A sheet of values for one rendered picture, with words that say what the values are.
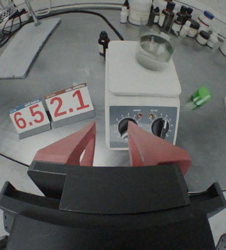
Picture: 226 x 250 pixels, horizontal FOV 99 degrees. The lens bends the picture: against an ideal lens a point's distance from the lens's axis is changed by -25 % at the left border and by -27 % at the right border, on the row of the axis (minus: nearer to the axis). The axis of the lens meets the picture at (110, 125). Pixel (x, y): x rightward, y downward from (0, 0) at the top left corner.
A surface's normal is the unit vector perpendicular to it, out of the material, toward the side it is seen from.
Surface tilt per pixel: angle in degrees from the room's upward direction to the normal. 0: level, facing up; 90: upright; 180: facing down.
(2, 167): 0
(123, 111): 30
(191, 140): 0
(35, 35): 0
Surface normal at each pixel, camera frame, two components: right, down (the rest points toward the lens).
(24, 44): 0.00, -0.25
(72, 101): 0.18, 0.41
